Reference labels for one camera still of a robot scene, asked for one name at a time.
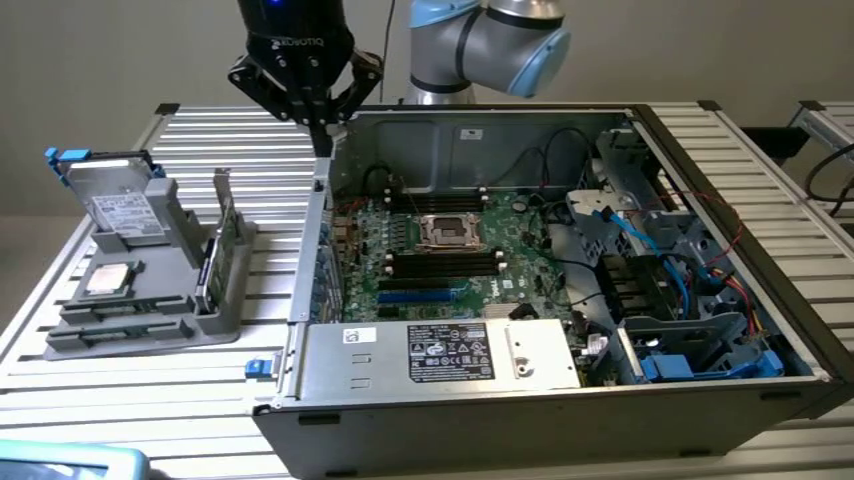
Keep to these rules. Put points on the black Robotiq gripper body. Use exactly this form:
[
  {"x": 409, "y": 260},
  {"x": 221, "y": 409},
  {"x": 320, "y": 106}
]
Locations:
[{"x": 296, "y": 45}]

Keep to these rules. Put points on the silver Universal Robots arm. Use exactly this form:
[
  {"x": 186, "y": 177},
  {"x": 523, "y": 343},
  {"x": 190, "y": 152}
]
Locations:
[{"x": 467, "y": 45}]

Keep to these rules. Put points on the black RAM slot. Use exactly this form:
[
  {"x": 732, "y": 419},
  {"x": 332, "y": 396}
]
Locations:
[
  {"x": 436, "y": 194},
  {"x": 443, "y": 275},
  {"x": 443, "y": 256},
  {"x": 436, "y": 209},
  {"x": 436, "y": 204},
  {"x": 443, "y": 269},
  {"x": 443, "y": 263},
  {"x": 436, "y": 199}
]

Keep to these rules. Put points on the green RAM stick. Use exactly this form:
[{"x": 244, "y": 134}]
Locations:
[{"x": 116, "y": 334}]

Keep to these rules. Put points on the silver hard disk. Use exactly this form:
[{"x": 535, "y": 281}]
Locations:
[{"x": 116, "y": 200}]

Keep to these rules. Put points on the blue disk caddy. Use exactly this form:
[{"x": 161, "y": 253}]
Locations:
[{"x": 66, "y": 154}]

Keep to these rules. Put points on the grey parts rack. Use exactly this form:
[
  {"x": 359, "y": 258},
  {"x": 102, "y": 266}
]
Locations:
[{"x": 169, "y": 255}]

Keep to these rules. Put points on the green motherboard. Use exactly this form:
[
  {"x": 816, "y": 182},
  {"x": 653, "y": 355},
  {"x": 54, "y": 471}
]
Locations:
[{"x": 527, "y": 235}]

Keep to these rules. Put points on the black expansion slot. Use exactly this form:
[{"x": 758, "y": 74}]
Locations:
[{"x": 413, "y": 285}]

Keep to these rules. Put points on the metal disk bay cage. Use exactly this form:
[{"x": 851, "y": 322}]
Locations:
[{"x": 616, "y": 170}]

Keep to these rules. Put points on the blue expansion slot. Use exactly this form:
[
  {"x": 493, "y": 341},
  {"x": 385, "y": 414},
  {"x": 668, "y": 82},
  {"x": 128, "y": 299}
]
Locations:
[{"x": 413, "y": 297}]

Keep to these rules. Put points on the silver CPU chip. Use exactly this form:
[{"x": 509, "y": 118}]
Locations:
[{"x": 112, "y": 279}]

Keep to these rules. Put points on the silver chipset heatsink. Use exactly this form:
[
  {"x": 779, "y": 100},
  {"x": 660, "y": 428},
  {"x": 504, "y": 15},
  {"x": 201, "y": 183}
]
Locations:
[{"x": 503, "y": 313}]

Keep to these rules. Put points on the blue case latch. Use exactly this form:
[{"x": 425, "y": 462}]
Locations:
[{"x": 259, "y": 368}]

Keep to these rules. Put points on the silver power supply unit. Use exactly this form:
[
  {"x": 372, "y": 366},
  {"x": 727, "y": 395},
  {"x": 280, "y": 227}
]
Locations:
[{"x": 387, "y": 370}]

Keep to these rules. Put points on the black fan shroud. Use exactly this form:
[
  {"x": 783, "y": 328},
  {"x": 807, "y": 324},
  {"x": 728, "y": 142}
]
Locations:
[{"x": 633, "y": 287}]

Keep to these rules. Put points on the black box between tables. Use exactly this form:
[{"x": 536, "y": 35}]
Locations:
[{"x": 767, "y": 142}]

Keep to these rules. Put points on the open black PC case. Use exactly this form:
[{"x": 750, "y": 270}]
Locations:
[{"x": 467, "y": 435}]

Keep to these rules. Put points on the teal device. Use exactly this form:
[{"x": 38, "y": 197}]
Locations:
[{"x": 60, "y": 462}]

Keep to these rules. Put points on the graphics card with metal bracket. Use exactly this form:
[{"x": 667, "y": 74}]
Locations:
[{"x": 222, "y": 240}]

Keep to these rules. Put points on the CPU socket with metal frame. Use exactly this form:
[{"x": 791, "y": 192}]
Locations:
[{"x": 449, "y": 233}]

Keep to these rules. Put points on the blue disk bay rail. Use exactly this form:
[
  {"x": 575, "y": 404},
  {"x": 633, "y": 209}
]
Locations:
[{"x": 667, "y": 367}]

